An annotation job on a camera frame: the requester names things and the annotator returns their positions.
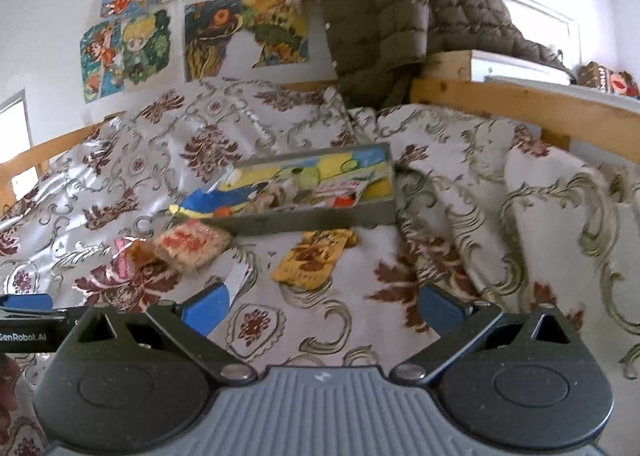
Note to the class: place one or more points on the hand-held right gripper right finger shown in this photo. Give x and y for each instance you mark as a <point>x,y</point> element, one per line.
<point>440,308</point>

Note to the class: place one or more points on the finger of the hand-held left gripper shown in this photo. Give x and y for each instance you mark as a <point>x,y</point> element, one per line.
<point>40,314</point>
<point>25,301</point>

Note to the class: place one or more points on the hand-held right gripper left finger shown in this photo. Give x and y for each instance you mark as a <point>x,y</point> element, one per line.
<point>207,308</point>

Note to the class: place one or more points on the red label snack packet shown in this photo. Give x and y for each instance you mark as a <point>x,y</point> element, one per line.
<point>192,246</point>

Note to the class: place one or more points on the clear brown snack wrapper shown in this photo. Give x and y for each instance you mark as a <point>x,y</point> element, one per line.
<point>135,253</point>

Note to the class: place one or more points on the blue and yellow snack packet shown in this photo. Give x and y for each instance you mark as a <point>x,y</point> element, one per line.
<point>205,201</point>

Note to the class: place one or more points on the brown snack packet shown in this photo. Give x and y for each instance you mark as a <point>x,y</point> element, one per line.
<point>267,196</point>

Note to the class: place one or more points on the grey tray with cartoon bottom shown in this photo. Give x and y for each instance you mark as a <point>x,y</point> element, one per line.
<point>310,223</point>

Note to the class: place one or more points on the white and red snack packet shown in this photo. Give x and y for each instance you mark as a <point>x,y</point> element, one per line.
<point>347,191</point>

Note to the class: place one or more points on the small white packet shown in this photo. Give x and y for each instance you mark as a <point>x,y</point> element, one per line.
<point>237,278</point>

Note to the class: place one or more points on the printed blanket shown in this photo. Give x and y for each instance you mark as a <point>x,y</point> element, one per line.
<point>440,165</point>

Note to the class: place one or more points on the window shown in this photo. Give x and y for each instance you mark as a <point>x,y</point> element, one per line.
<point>15,145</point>

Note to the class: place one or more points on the white box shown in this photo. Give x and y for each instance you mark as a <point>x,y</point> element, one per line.
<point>515,66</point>

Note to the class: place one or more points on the colourful printed bag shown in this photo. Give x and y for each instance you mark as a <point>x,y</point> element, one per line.
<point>612,78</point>

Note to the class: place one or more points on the olive quilted jacket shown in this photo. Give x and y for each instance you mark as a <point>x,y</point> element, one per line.
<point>380,25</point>

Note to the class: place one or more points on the white door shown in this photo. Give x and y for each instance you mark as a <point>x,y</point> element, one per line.
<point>545,28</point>

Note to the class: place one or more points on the wooden bed frame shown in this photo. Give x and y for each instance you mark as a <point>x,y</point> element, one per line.
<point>500,103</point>

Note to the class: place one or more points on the two figures wall poster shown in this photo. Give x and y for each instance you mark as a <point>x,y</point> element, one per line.
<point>127,53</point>

